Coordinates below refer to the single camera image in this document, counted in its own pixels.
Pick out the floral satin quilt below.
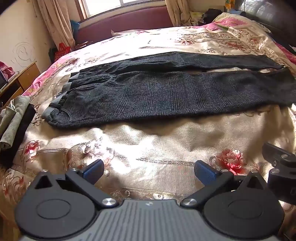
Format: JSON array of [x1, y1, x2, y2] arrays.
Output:
[[0, 13, 296, 241]]

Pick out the pale pillow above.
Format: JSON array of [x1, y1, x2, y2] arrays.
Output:
[[111, 29, 145, 37]]

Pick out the folded black garment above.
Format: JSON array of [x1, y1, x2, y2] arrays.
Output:
[[0, 104, 37, 168]]

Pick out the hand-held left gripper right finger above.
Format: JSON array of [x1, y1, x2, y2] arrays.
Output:
[[180, 160, 270, 208]]

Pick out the dark grey checked pants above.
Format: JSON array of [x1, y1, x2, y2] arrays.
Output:
[[43, 51, 296, 128]]

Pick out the dark leather headboard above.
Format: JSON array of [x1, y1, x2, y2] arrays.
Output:
[[240, 0, 296, 47]]

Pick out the small black bag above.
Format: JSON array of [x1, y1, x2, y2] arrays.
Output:
[[48, 47, 57, 63]]

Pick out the blue bag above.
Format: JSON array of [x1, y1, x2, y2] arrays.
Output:
[[70, 20, 80, 35]]

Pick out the window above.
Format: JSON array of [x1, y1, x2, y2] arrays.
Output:
[[79, 0, 167, 19]]

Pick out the red bag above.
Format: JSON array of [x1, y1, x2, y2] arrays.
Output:
[[54, 42, 71, 61]]

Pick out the pale yellow cloth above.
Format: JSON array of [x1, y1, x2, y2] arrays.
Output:
[[189, 10, 205, 27]]

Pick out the black garment pile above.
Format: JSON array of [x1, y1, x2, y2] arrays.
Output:
[[203, 8, 226, 25]]

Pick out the beige patterned curtain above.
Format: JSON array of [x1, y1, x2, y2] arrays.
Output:
[[165, 0, 191, 27], [37, 0, 77, 50]]

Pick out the pink cloth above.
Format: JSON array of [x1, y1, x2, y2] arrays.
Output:
[[0, 61, 15, 77]]

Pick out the wooden cabinet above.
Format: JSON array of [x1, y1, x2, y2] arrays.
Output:
[[0, 61, 40, 109]]

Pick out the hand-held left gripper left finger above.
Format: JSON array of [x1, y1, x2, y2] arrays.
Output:
[[30, 159, 119, 208]]

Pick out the folded grey-green garment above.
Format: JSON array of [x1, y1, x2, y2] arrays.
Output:
[[0, 95, 31, 150]]

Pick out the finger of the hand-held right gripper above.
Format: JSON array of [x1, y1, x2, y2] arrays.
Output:
[[262, 142, 296, 169]]

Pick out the maroon padded headboard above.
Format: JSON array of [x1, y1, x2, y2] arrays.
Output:
[[74, 6, 176, 45]]

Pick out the black flat screen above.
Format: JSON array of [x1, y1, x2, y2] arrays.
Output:
[[0, 69, 9, 90]]

